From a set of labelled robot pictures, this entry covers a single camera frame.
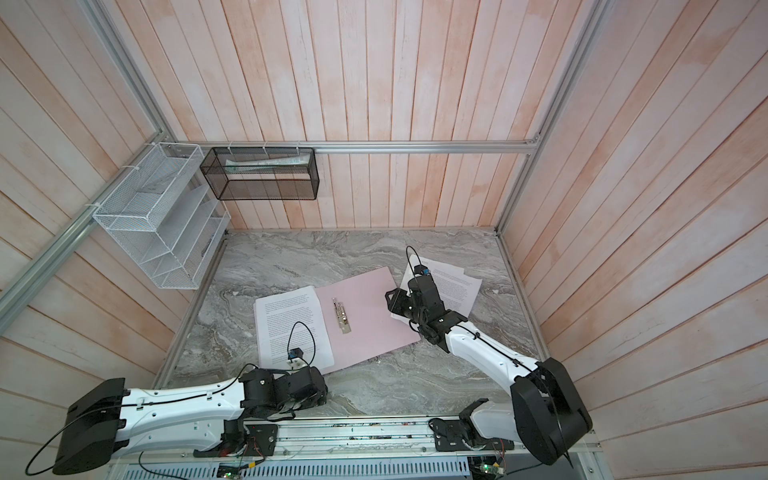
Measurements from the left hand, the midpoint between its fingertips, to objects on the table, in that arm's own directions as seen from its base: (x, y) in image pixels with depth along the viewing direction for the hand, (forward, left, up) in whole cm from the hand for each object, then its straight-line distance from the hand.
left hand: (314, 401), depth 79 cm
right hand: (+26, -20, +13) cm, 35 cm away
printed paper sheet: (+24, +11, -1) cm, 27 cm away
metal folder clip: (+25, -5, 0) cm, 26 cm away
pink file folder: (+25, -11, -2) cm, 27 cm away
